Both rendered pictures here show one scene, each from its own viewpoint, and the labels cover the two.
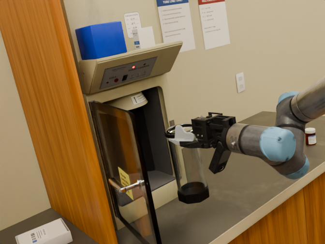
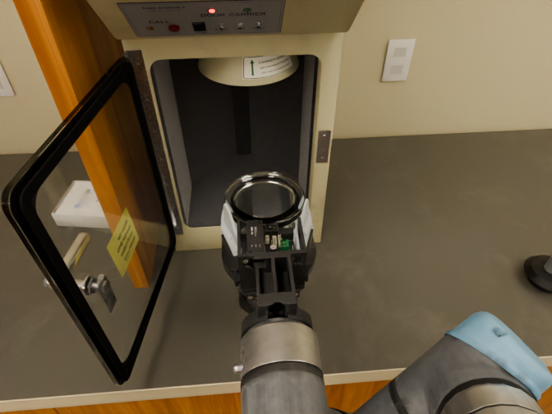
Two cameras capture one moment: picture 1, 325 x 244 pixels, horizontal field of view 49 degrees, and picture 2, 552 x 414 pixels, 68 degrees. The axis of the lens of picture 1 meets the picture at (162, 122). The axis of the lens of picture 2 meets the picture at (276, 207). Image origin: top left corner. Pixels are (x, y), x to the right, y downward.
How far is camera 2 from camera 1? 0.74 m
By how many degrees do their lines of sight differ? 40
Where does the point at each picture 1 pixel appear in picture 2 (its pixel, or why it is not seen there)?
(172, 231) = (226, 310)
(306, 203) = not seen: hidden behind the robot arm
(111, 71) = (145, 11)
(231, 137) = (243, 353)
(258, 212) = (370, 374)
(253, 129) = (266, 403)
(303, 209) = not seen: hidden behind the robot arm
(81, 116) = (59, 94)
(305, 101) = not seen: outside the picture
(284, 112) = (431, 382)
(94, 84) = (113, 27)
